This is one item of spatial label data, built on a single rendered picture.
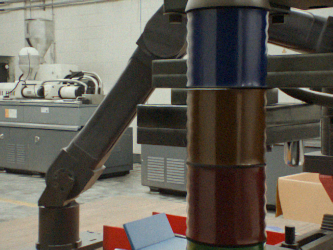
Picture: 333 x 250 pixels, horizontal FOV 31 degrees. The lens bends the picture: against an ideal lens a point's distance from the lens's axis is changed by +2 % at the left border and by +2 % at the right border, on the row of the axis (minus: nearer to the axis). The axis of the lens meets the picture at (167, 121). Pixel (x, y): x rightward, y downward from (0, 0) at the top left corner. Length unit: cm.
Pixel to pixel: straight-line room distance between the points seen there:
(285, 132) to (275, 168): 515
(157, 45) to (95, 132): 16
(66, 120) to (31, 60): 139
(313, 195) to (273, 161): 281
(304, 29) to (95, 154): 35
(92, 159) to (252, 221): 65
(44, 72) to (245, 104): 862
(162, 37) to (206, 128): 61
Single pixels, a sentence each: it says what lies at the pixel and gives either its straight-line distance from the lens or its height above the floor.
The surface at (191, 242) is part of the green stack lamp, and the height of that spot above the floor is 108.
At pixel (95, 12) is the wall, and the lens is 1017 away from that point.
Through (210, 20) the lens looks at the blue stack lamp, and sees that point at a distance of 27.
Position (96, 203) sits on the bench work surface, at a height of 90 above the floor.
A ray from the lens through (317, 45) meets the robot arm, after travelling 88.
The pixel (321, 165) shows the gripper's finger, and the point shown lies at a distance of 89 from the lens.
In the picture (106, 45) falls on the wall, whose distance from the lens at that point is 993.
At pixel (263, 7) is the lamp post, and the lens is 28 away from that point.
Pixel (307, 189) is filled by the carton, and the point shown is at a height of 69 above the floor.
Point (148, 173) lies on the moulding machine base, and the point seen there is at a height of 23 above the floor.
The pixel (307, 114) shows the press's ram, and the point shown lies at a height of 113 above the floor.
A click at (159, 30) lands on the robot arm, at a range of 87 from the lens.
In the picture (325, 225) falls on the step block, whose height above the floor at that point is 98.
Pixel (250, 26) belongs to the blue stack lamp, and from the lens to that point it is 27.
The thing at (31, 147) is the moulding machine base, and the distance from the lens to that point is 815.
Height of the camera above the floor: 115
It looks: 3 degrees down
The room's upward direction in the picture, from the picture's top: straight up
